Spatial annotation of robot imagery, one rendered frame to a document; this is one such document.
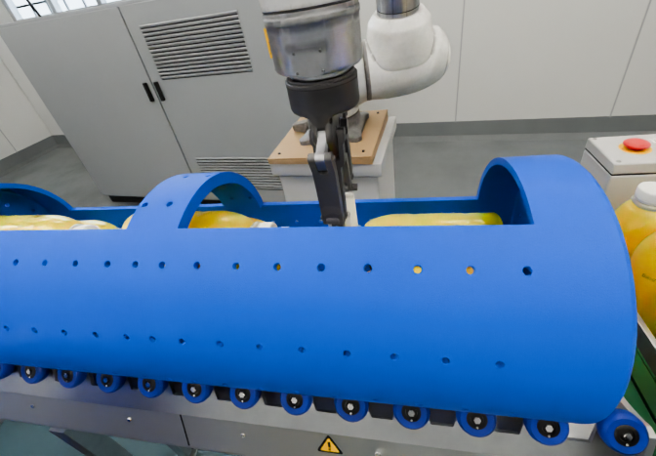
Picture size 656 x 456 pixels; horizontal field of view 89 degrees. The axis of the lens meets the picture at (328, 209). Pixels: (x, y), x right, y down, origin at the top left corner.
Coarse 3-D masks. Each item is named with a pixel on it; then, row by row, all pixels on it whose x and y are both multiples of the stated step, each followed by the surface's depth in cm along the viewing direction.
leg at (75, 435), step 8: (56, 432) 80; (64, 432) 80; (72, 432) 82; (80, 432) 84; (64, 440) 84; (72, 440) 82; (80, 440) 84; (88, 440) 86; (96, 440) 88; (104, 440) 90; (112, 440) 93; (80, 448) 86; (88, 448) 86; (96, 448) 88; (104, 448) 90; (112, 448) 93; (120, 448) 95
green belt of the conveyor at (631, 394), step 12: (636, 348) 50; (636, 360) 48; (636, 372) 47; (648, 372) 47; (636, 384) 46; (648, 384) 46; (624, 396) 45; (636, 396) 45; (648, 396) 44; (636, 408) 44; (648, 408) 44; (648, 420) 42
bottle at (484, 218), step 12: (384, 216) 46; (396, 216) 45; (408, 216) 44; (420, 216) 44; (432, 216) 43; (444, 216) 43; (456, 216) 43; (468, 216) 43; (480, 216) 42; (492, 216) 42
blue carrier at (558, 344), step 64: (0, 192) 59; (192, 192) 39; (256, 192) 55; (512, 192) 47; (576, 192) 29; (0, 256) 39; (64, 256) 37; (128, 256) 35; (192, 256) 34; (256, 256) 32; (320, 256) 31; (384, 256) 30; (448, 256) 28; (512, 256) 27; (576, 256) 26; (0, 320) 39; (64, 320) 37; (128, 320) 35; (192, 320) 33; (256, 320) 32; (320, 320) 30; (384, 320) 29; (448, 320) 28; (512, 320) 27; (576, 320) 26; (256, 384) 36; (320, 384) 33; (384, 384) 31; (448, 384) 30; (512, 384) 28; (576, 384) 27
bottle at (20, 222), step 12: (0, 216) 52; (12, 216) 51; (24, 216) 50; (36, 216) 50; (48, 216) 49; (60, 216) 50; (0, 228) 49; (12, 228) 48; (24, 228) 48; (36, 228) 47; (48, 228) 47; (60, 228) 48; (72, 228) 48
